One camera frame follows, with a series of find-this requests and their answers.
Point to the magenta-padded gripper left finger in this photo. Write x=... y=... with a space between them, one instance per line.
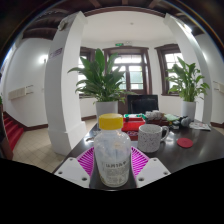
x=71 y=171

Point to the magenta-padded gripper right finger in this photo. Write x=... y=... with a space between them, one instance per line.
x=153 y=171

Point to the clear bottle with yellow cap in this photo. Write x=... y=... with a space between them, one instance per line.
x=111 y=153

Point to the white speckled mug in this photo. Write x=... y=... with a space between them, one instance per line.
x=150 y=138

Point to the flat round red coaster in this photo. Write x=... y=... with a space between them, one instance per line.
x=185 y=142

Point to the red plastic box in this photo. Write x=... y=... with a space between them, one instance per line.
x=133 y=126

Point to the brown tray with white cups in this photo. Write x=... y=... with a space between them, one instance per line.
x=155 y=117

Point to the printed paper magazine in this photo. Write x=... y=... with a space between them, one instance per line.
x=200 y=126

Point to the red carpeted staircase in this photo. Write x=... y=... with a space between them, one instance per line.
x=13 y=130

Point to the potted green plant white pot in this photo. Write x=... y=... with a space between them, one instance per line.
x=103 y=81
x=188 y=83

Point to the brown framed glass door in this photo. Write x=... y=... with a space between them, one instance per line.
x=135 y=71

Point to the brown framed window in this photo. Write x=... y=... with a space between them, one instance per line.
x=87 y=53
x=171 y=58

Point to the green exit sign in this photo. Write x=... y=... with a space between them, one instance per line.
x=119 y=44

